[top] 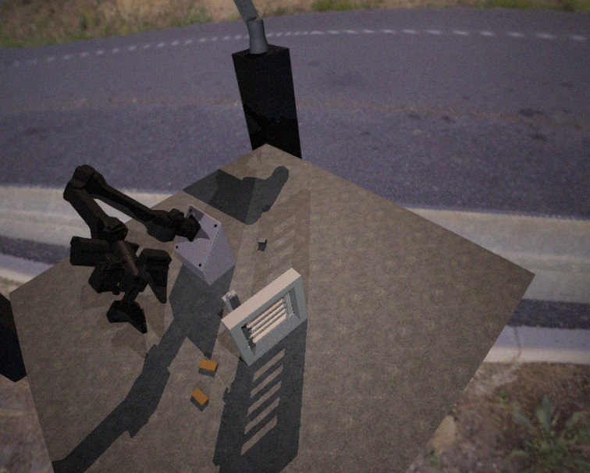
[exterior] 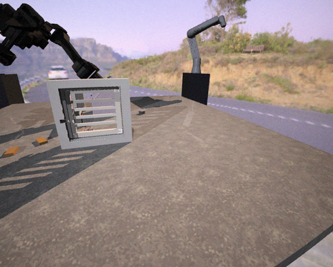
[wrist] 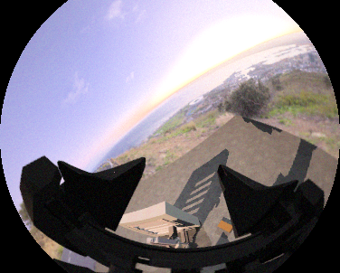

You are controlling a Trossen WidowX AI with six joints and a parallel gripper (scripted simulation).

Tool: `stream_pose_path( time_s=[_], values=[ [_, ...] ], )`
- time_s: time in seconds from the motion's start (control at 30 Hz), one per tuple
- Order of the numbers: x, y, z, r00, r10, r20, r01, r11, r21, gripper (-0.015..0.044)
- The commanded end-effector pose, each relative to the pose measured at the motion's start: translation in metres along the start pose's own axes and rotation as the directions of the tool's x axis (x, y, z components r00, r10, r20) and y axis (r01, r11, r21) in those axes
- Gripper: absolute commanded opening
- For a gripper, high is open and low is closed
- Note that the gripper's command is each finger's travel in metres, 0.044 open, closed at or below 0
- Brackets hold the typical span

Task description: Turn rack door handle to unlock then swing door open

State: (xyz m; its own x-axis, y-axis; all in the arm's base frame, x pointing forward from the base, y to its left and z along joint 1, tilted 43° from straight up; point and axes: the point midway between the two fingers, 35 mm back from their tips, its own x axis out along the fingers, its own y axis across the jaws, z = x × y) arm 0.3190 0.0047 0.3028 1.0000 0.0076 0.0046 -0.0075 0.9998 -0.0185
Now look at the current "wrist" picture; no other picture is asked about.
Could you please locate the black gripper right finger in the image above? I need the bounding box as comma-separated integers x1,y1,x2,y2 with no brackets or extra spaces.
217,165,299,238

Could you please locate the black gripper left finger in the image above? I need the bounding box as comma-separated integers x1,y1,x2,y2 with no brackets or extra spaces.
57,156,146,231

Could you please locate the orange-brown box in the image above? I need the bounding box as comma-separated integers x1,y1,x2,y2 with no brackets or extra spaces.
217,220,233,232

